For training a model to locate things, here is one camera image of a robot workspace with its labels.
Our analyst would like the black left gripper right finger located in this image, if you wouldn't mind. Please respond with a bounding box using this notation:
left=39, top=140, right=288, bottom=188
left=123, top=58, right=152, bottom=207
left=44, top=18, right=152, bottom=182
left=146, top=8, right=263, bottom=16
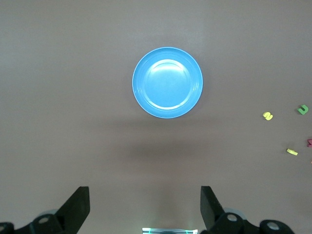
left=199, top=186, right=297, bottom=234

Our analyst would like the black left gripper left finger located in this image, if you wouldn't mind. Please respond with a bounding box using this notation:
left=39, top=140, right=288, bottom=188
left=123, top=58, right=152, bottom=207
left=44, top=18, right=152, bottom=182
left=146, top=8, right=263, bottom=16
left=0, top=186, right=91, bottom=234

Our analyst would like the brown table cover sheet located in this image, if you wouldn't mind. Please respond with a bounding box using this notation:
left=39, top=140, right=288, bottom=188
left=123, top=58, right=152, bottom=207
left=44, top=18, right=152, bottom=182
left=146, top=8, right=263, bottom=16
left=0, top=0, right=312, bottom=234

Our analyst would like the blue plate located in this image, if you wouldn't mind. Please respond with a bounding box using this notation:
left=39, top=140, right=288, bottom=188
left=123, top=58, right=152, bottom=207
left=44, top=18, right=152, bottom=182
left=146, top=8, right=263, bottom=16
left=132, top=46, right=204, bottom=119

